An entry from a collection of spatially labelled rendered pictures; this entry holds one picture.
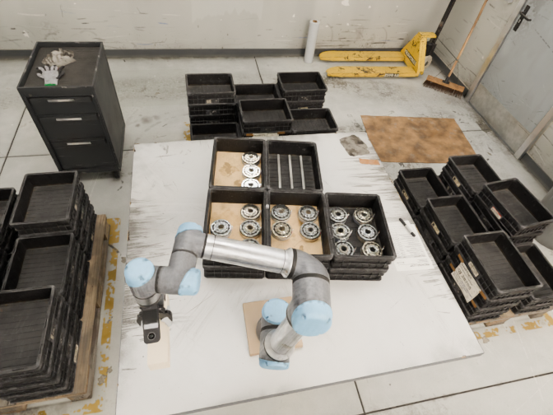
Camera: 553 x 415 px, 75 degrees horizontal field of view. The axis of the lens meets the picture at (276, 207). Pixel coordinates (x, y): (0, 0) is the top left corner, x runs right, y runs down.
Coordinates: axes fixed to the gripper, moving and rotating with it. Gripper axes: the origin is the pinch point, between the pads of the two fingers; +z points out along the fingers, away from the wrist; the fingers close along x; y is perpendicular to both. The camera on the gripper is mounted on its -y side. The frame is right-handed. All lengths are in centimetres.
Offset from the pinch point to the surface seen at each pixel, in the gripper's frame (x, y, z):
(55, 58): 74, 215, 21
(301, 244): -64, 42, 26
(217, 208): -25, 70, 26
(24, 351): 69, 24, 60
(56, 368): 58, 17, 71
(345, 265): -82, 27, 25
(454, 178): -214, 115, 69
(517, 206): -237, 75, 60
